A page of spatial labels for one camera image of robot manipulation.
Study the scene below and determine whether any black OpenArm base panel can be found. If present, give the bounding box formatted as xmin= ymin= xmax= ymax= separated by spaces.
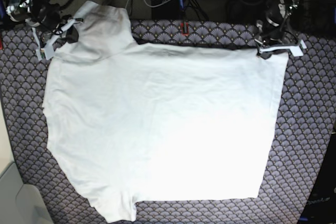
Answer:
xmin=298 ymin=133 xmax=335 ymax=223

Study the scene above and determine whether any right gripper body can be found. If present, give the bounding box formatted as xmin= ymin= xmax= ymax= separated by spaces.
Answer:
xmin=31 ymin=11 xmax=83 ymax=60

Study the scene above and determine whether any patterned grey fan tablecloth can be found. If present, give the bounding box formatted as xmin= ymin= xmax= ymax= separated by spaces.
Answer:
xmin=1 ymin=28 xmax=335 ymax=223

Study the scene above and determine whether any white T-shirt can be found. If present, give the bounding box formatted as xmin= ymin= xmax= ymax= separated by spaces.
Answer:
xmin=43 ymin=1 xmax=289 ymax=223

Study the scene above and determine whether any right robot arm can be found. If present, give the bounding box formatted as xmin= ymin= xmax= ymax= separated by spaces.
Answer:
xmin=1 ymin=0 xmax=83 ymax=60

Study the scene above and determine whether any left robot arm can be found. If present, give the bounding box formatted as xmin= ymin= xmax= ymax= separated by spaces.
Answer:
xmin=254 ymin=0 xmax=307 ymax=59

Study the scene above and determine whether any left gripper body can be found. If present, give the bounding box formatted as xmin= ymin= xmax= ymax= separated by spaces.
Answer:
xmin=254 ymin=20 xmax=307 ymax=57

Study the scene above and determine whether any red clip at table edge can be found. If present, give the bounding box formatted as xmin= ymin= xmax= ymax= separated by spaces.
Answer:
xmin=181 ymin=22 xmax=189 ymax=36

